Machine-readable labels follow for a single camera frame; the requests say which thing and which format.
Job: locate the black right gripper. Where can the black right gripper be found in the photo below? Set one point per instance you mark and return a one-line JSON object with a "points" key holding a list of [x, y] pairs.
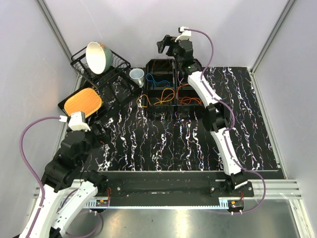
{"points": [[167, 41]]}

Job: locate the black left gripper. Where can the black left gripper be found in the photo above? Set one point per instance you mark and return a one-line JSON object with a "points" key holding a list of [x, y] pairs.
{"points": [[104, 135]]}

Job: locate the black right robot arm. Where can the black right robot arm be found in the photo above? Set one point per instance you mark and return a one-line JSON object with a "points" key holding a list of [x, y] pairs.
{"points": [[216, 113]]}

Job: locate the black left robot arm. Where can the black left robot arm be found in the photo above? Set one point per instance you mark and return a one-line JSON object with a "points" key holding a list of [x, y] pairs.
{"points": [[50, 219]]}

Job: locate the white measuring cup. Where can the white measuring cup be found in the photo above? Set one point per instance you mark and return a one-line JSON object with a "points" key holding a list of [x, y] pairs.
{"points": [[137, 76]]}

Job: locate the white and green bowl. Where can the white and green bowl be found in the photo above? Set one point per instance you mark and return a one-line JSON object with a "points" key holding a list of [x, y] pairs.
{"points": [[98, 57]]}

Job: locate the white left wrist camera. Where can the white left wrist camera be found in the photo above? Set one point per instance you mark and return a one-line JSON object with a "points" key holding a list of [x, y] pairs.
{"points": [[76, 122]]}

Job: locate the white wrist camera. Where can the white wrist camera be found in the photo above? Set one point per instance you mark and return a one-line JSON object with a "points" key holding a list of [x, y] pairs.
{"points": [[76, 122], [185, 34]]}

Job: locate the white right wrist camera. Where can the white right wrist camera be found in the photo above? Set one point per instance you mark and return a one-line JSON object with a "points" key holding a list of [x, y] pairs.
{"points": [[185, 34]]}

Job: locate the black wire dish rack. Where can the black wire dish rack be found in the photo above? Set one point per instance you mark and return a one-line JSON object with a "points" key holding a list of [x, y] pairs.
{"points": [[114, 82]]}

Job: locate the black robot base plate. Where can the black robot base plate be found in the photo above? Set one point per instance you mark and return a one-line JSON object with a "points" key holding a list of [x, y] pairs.
{"points": [[171, 189]]}

